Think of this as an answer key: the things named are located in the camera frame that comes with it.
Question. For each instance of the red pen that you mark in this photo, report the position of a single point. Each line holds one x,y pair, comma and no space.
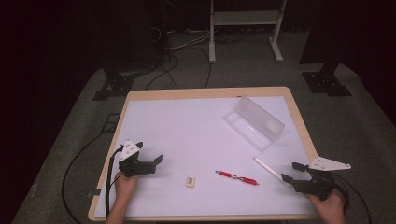
246,179

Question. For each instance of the white pen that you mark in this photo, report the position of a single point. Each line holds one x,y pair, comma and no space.
267,168

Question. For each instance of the small beige eraser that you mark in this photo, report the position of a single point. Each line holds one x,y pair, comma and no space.
190,181

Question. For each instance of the clear plastic pencil case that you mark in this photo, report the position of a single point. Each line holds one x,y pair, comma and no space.
253,123

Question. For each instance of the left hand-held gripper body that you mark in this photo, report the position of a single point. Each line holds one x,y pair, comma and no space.
137,168

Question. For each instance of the white metal stand frame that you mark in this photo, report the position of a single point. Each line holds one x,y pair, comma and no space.
246,18

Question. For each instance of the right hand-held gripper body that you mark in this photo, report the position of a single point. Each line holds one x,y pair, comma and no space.
317,185

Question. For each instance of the person's right hand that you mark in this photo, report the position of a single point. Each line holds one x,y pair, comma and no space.
331,210

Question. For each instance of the person's left hand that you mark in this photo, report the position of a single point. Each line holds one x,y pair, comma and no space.
125,188

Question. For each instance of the black tape strip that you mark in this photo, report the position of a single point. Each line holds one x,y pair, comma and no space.
93,193

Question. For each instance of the white table mat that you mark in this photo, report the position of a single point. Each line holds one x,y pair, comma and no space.
186,140

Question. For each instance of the black stand base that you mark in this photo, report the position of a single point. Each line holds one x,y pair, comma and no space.
325,83
115,85

